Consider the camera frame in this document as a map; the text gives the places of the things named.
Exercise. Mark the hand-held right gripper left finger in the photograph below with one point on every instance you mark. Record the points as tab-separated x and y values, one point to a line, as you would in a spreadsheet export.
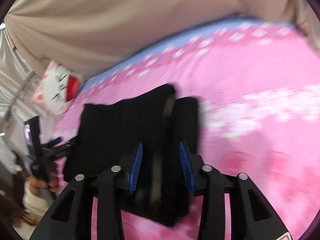
136	167

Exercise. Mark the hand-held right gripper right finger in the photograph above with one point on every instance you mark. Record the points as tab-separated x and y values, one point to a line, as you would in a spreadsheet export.
186	170

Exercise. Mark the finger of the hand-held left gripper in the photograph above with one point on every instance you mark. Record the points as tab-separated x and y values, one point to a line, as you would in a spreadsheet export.
55	141
68	149

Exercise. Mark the black pants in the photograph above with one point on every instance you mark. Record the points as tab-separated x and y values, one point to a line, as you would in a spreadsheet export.
112	130

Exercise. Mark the person's left hand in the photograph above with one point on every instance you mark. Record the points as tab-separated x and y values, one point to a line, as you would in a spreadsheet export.
37	186

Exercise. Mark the cat face pillow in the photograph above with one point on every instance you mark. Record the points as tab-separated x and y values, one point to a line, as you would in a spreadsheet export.
58	88

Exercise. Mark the brown fuzzy cloth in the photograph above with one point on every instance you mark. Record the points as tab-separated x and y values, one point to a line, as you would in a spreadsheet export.
11	211

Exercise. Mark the white shiny curtain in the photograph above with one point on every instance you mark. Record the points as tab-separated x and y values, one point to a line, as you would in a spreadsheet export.
10	62

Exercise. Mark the pink floral bed sheet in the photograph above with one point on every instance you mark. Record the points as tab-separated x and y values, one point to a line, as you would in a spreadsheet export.
250	80

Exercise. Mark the beige curtain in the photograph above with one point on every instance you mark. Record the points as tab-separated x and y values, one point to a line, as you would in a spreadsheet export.
125	17

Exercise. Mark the metal rail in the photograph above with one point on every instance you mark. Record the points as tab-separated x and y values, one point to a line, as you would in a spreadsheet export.
23	85

